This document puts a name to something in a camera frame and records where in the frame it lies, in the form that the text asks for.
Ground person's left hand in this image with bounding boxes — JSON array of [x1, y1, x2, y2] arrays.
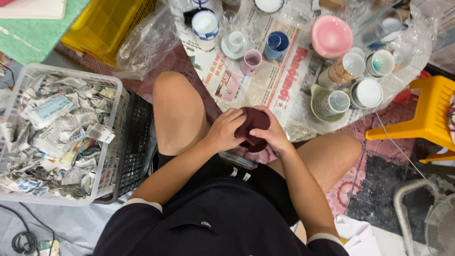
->
[[205, 108, 247, 153]]

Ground person's right hand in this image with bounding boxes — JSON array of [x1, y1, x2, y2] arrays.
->
[[249, 105, 296, 159]]

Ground dark maroon ceramic cup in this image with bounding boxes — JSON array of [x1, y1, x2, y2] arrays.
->
[[234, 107, 271, 153]]

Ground clear plastic container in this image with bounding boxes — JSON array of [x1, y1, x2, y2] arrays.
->
[[218, 150, 261, 170]]

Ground spread newspaper sheet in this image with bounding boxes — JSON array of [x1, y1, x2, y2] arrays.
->
[[170, 0, 322, 130]]

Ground pink mug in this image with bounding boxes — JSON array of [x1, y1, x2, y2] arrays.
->
[[241, 49, 263, 76]]

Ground person's left leg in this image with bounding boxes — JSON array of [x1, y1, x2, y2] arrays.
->
[[152, 71, 223, 157]]

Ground person's leg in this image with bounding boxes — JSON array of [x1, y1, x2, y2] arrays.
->
[[152, 71, 223, 157], [266, 133, 363, 246]]

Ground white saucer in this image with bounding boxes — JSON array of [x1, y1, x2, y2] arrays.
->
[[221, 33, 250, 60]]

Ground person's black shorts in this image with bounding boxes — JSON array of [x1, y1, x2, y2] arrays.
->
[[156, 151, 301, 228]]

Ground small white cup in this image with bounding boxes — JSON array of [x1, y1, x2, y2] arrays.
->
[[228, 31, 245, 53]]

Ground pale green bowl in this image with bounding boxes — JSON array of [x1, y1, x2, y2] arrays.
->
[[310, 84, 347, 123]]

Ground white mug with blue rim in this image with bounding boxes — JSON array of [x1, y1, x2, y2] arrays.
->
[[191, 10, 220, 52]]

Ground person's right leg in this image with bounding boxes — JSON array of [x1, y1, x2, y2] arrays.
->
[[266, 133, 363, 246]]

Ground white mug with dark print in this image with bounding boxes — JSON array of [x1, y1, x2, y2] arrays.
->
[[314, 90, 351, 118]]

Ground small clear glass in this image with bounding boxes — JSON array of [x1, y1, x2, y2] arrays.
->
[[223, 9, 237, 29]]

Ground black plastic crate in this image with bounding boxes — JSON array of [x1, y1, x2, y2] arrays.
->
[[93, 87, 155, 205]]

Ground person's black shirt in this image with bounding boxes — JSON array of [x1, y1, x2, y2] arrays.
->
[[92, 177, 350, 256]]

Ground beige brown mug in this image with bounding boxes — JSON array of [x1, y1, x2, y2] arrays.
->
[[317, 52, 366, 89]]

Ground brown cup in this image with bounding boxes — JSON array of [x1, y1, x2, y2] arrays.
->
[[221, 0, 242, 13]]

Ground clear plastic bag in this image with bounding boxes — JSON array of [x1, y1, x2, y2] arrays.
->
[[113, 5, 182, 80]]

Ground white bowl with dark rim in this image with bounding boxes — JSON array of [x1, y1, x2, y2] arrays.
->
[[253, 0, 285, 14]]

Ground pink bowl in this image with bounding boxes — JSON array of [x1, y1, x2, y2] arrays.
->
[[310, 14, 354, 60]]

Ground white plastic mesh basket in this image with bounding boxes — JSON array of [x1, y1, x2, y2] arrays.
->
[[0, 63, 123, 207]]

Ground small white bowl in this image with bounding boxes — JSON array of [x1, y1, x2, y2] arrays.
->
[[348, 46, 366, 60]]

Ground white cup with teal inside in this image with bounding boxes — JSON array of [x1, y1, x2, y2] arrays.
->
[[365, 49, 396, 78]]

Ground yellow plastic crate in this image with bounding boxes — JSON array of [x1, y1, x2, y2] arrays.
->
[[60, 0, 158, 68]]

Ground white paper sheet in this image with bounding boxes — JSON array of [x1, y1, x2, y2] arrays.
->
[[334, 214, 384, 256]]

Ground red plastic item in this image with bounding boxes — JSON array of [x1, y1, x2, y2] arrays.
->
[[392, 70, 432, 105]]

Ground clear plastic sheet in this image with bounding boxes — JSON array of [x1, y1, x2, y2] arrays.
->
[[284, 0, 439, 143]]

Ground clear glass cup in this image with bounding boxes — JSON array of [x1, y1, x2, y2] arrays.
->
[[392, 47, 414, 69]]

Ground white cup in plastic wrap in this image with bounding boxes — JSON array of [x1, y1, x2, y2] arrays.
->
[[370, 9, 404, 45]]

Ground heap of newspaper scraps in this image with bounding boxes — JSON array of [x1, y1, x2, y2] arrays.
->
[[0, 74, 117, 198]]

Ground yellow plastic stool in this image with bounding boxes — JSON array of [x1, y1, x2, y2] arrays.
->
[[364, 75, 455, 165]]

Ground floral plate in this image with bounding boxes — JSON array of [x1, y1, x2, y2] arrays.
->
[[446, 94, 455, 144]]

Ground green mat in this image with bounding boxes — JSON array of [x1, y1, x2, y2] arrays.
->
[[0, 0, 92, 65]]

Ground white electric fan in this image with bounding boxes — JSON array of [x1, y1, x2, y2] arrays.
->
[[393, 178, 455, 256]]

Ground white flat board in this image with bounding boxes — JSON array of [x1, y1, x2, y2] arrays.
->
[[0, 0, 67, 20]]

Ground white cable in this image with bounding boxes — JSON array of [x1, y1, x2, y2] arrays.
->
[[373, 108, 441, 194]]

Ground black cable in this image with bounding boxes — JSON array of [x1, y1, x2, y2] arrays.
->
[[0, 202, 57, 256]]

